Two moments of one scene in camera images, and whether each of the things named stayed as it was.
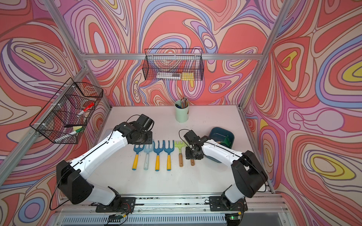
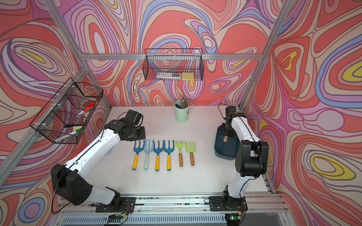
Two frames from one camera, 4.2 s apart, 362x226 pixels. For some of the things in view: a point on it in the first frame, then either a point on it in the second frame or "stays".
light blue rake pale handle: x=148 y=150 stays
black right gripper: x=188 y=156 -> x=222 y=130
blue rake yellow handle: x=168 y=150 stays
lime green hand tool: x=179 y=145 stays
